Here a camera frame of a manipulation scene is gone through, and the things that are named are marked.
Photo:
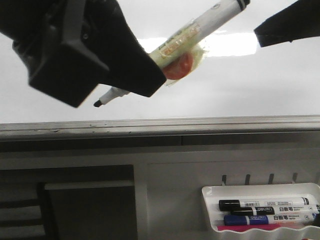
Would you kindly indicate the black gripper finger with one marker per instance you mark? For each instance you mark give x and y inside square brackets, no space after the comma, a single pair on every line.
[300,20]

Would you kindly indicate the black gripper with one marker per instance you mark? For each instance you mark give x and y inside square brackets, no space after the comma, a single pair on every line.
[47,37]

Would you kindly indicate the black whiteboard marker with tape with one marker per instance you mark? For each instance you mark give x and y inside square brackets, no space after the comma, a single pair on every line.
[181,53]

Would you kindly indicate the metal hook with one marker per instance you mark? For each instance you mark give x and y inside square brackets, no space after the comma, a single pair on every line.
[294,178]
[271,178]
[224,180]
[247,179]

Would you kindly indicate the black capped marker middle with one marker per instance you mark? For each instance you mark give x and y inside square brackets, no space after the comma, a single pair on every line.
[275,210]

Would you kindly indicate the black capped marker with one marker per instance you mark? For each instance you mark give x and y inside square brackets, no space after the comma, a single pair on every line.
[230,204]
[275,210]

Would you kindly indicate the white plastic marker tray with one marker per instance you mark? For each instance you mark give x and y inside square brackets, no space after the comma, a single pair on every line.
[213,194]

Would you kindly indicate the black capped marker top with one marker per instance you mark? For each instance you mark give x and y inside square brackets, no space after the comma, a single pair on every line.
[230,204]

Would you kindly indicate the blue capped marker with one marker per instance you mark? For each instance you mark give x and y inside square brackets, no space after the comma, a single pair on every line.
[304,218]

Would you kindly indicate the pink eraser strip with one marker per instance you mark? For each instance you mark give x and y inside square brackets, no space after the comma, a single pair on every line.
[243,228]

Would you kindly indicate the white whiteboard with grey frame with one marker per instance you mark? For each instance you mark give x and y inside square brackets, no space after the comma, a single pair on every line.
[237,86]

